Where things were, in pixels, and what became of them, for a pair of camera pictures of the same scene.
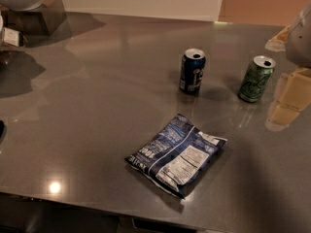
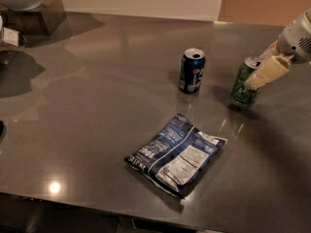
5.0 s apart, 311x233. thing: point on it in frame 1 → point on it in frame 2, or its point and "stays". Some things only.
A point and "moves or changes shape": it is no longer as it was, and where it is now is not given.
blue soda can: x=191 y=70 stays
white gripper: x=299 y=40 → x=293 y=42
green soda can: x=257 y=77 moves or changes shape
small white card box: x=11 y=36 stays
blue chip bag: x=176 y=156 stays
